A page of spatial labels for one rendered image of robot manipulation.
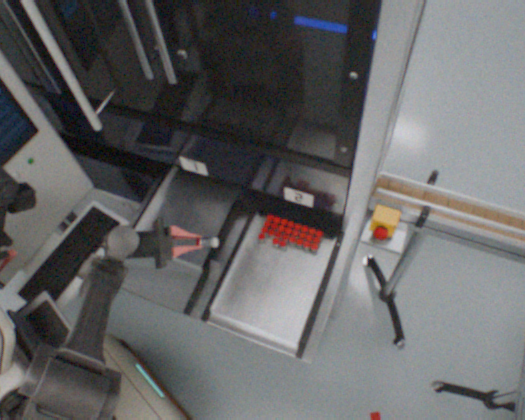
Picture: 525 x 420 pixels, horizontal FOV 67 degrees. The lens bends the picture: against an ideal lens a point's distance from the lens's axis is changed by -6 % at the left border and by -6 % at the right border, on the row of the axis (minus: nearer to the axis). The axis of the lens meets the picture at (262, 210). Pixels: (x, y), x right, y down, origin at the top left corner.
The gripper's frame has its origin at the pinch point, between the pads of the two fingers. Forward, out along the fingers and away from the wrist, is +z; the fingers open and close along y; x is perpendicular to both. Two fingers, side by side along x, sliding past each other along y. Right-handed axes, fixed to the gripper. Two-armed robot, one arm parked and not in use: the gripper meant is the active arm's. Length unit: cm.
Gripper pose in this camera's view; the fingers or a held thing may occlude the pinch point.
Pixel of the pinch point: (197, 242)
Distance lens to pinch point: 93.9
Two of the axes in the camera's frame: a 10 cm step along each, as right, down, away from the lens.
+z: 9.0, -0.2, 4.3
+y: -1.1, -9.7, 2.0
